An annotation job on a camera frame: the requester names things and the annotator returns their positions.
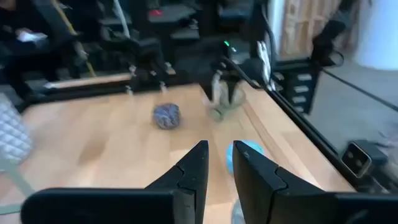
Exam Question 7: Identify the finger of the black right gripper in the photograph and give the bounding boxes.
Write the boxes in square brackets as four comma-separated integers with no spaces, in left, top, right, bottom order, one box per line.
[203,72,221,104]
[226,78,240,106]

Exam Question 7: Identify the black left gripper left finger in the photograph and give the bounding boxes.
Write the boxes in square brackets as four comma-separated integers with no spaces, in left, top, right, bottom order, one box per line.
[20,139,210,224]

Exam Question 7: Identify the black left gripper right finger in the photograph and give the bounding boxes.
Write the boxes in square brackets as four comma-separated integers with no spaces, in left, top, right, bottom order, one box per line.
[232,139,398,224]

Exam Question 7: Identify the purple textured ball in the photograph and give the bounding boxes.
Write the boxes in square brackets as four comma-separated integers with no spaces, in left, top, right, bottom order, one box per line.
[151,102,182,130]

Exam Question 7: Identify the black drawer cabinet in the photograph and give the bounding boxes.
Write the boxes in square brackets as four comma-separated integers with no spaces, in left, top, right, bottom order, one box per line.
[273,67,317,114]

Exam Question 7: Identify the wooden pallet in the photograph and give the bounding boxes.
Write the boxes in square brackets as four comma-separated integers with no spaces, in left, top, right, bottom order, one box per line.
[279,0,346,62]

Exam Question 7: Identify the black power adapter box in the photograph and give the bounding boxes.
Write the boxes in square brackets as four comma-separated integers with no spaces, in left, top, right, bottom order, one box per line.
[341,139,389,179]

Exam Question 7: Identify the white paper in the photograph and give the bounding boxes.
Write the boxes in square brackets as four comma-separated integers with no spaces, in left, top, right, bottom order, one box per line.
[16,28,48,43]

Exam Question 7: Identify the green perforated metal shelf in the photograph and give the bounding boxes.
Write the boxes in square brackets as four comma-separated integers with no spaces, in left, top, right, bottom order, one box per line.
[0,92,35,215]

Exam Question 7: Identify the black aluminium table frame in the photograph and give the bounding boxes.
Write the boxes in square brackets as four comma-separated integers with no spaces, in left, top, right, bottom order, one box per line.
[15,0,398,195]

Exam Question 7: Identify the white cable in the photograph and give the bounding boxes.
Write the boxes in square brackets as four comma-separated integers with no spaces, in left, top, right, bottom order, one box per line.
[112,0,131,40]

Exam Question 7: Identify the yellow extension cable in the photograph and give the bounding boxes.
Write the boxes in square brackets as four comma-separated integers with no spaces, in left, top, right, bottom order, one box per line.
[51,0,98,78]

